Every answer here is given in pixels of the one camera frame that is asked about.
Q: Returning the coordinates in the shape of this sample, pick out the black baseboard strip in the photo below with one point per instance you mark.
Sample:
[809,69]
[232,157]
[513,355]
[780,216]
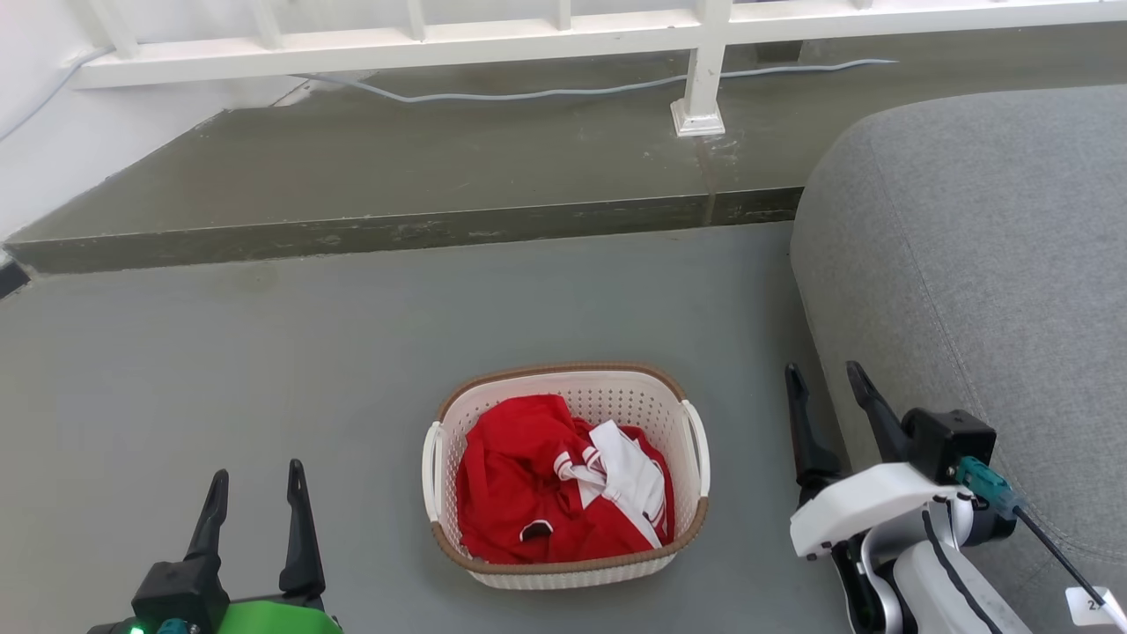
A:
[12,278]

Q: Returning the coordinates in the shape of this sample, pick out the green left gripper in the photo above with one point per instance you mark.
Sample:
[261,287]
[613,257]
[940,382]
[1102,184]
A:
[282,619]

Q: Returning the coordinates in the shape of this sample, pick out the white garment with red stripes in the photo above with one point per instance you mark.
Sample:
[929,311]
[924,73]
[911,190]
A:
[629,471]

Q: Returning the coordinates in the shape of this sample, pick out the white railing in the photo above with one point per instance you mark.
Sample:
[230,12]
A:
[396,42]

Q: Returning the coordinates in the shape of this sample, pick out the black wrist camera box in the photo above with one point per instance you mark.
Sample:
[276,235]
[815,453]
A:
[180,594]
[949,440]

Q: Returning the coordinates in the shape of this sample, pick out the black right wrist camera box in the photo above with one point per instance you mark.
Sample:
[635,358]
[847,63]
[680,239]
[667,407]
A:
[949,440]

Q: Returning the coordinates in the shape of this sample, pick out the white plastic laundry basket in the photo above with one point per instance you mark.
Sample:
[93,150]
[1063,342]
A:
[572,387]

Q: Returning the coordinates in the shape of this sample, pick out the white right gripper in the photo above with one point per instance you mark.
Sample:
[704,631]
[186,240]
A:
[872,506]

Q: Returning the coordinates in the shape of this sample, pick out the grey fabric sofa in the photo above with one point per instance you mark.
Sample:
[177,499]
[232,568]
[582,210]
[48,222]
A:
[986,264]

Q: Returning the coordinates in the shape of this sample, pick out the raised concrete step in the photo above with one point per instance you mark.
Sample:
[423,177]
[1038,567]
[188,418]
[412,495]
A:
[423,167]

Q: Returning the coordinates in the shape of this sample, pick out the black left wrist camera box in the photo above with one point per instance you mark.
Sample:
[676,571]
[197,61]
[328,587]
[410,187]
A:
[180,594]

